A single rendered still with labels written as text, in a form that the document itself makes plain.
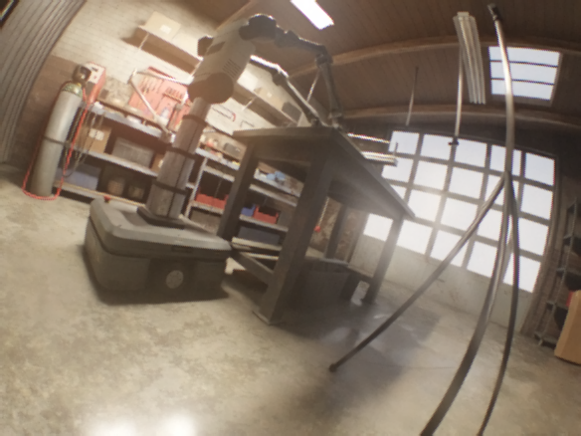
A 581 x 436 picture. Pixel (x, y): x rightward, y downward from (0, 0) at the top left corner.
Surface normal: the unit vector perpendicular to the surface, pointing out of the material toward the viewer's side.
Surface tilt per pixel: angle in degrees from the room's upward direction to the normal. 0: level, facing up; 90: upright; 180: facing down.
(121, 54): 90
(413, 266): 90
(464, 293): 90
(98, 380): 0
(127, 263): 90
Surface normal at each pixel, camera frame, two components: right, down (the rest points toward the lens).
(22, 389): 0.33, -0.94
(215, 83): 0.79, 0.29
